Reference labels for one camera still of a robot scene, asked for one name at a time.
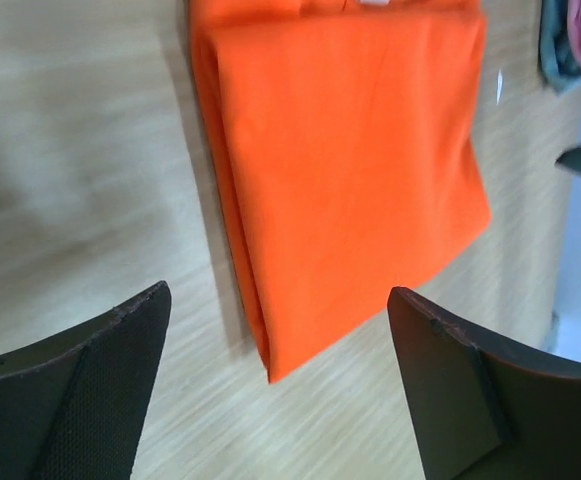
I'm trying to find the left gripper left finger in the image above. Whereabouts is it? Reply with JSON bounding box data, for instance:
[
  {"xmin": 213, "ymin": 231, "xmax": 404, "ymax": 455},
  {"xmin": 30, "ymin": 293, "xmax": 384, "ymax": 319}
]
[{"xmin": 0, "ymin": 281, "xmax": 172, "ymax": 479}]

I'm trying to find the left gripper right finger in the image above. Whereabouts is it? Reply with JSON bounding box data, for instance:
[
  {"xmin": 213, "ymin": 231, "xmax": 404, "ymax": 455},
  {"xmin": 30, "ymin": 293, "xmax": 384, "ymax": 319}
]
[{"xmin": 388, "ymin": 287, "xmax": 581, "ymax": 479}]

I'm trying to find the orange t shirt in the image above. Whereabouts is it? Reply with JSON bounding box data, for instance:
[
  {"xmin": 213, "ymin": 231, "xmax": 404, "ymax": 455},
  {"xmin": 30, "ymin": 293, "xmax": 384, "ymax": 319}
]
[{"xmin": 189, "ymin": 1, "xmax": 491, "ymax": 383}]

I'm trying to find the grey folded t shirt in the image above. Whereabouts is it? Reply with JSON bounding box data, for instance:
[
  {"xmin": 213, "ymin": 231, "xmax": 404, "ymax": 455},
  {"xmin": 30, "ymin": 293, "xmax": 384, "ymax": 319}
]
[{"xmin": 538, "ymin": 0, "xmax": 581, "ymax": 95}]

